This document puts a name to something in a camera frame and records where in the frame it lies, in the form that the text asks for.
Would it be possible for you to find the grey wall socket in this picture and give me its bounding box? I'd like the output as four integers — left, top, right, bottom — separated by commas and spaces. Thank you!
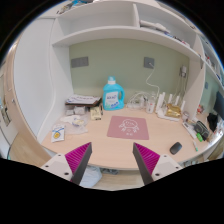
71, 57, 89, 68
144, 57, 154, 69

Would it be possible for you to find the white packet with yellow face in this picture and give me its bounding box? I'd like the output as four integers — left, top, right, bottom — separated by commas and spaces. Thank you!
51, 125, 65, 142

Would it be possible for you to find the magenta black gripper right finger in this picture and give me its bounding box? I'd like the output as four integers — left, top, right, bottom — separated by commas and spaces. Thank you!
133, 143, 160, 185

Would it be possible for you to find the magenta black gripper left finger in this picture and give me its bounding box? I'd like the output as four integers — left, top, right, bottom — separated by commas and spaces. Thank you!
65, 143, 92, 185

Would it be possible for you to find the grey wall socket right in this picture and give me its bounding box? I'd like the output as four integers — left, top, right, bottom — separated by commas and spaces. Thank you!
144, 57, 154, 69

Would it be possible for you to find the white shelf unit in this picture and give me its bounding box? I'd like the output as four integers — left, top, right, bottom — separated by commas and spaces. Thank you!
49, 0, 224, 101

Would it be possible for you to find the yellow small box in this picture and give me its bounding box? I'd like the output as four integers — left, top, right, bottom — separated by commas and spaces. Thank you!
90, 107, 102, 120

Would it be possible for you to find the clear plastic bag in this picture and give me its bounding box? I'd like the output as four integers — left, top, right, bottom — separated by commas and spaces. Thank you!
60, 115, 89, 135

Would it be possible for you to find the pink mouse pad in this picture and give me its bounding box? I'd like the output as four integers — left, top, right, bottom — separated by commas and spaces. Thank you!
107, 116, 149, 140

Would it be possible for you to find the blue detergent bottle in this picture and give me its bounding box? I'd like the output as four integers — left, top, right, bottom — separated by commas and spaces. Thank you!
103, 76, 125, 111

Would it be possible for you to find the white wifi router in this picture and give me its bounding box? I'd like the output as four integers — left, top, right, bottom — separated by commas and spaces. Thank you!
155, 93, 185, 122

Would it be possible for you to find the gold foil bag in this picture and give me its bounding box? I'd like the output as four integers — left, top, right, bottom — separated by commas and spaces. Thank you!
165, 104, 181, 118

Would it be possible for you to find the black computer mouse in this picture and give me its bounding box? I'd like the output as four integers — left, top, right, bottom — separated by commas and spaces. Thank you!
170, 142, 182, 155

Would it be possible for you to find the stack of books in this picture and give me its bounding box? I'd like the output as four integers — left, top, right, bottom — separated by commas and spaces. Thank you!
66, 94, 101, 107

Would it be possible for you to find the white cable bundle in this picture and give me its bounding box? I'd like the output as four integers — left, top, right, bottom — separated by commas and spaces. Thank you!
126, 91, 150, 111

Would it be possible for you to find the white remote control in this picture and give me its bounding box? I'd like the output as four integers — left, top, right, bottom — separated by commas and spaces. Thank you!
182, 122, 197, 139

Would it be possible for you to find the grey wall socket left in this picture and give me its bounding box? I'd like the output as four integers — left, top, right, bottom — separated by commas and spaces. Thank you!
71, 57, 89, 68

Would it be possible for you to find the white charger cable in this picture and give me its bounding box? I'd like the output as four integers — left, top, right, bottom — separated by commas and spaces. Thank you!
145, 63, 162, 98

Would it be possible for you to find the black pouch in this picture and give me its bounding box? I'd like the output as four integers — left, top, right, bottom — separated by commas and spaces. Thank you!
194, 121, 209, 140

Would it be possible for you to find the small clear bottle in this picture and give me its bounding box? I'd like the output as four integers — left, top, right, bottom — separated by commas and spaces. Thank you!
146, 95, 156, 114

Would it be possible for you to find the black monitor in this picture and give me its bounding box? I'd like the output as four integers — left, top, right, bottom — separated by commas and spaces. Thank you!
213, 92, 224, 120

